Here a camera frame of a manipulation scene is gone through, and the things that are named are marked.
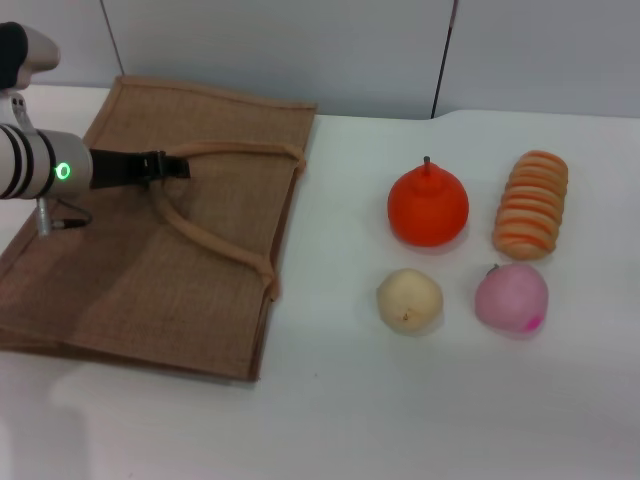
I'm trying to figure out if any pink peach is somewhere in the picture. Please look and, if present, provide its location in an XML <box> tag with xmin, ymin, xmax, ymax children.
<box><xmin>473</xmin><ymin>263</ymin><xmax>550</xmax><ymax>339</ymax></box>

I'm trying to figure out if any brown jute handbag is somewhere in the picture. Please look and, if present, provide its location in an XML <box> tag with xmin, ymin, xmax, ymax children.
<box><xmin>0</xmin><ymin>74</ymin><xmax>319</xmax><ymax>384</ymax></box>

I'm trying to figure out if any orange tangerine with stem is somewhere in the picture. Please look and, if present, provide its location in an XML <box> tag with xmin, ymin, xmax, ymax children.
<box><xmin>387</xmin><ymin>155</ymin><xmax>470</xmax><ymax>248</ymax></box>

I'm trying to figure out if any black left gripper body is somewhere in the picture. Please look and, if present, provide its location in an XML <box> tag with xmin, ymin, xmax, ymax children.
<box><xmin>88</xmin><ymin>147</ymin><xmax>151</xmax><ymax>191</ymax></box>

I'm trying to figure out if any orange striped bread loaf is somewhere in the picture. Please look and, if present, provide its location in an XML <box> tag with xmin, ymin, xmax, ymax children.
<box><xmin>492</xmin><ymin>149</ymin><xmax>570</xmax><ymax>262</ymax></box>

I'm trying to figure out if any dark vertical wall strip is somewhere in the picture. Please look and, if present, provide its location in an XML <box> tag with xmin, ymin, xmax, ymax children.
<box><xmin>430</xmin><ymin>0</ymin><xmax>460</xmax><ymax>120</ymax></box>

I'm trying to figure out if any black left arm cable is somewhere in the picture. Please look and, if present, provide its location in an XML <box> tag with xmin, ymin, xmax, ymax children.
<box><xmin>36</xmin><ymin>195</ymin><xmax>94</xmax><ymax>237</ymax></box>

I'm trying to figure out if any beige round pear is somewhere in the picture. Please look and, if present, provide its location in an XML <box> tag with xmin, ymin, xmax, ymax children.
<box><xmin>376</xmin><ymin>268</ymin><xmax>445</xmax><ymax>338</ymax></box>

